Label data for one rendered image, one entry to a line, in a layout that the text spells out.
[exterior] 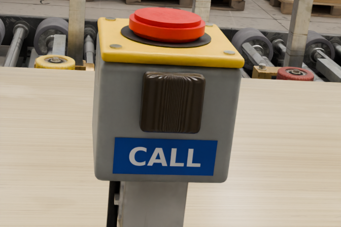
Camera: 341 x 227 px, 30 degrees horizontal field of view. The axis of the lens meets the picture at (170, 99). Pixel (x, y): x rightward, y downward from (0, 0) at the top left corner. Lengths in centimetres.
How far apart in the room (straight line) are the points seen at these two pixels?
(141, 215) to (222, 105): 8
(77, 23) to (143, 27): 112
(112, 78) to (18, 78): 94
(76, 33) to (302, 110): 54
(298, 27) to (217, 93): 121
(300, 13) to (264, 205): 75
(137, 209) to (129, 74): 9
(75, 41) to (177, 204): 111
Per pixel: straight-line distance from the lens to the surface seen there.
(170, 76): 30
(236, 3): 648
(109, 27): 34
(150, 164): 32
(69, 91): 118
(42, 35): 184
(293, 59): 154
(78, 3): 143
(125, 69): 30
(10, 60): 163
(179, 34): 32
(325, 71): 184
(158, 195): 35
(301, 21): 152
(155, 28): 32
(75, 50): 145
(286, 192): 90
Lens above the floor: 130
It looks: 20 degrees down
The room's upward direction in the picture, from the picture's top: 6 degrees clockwise
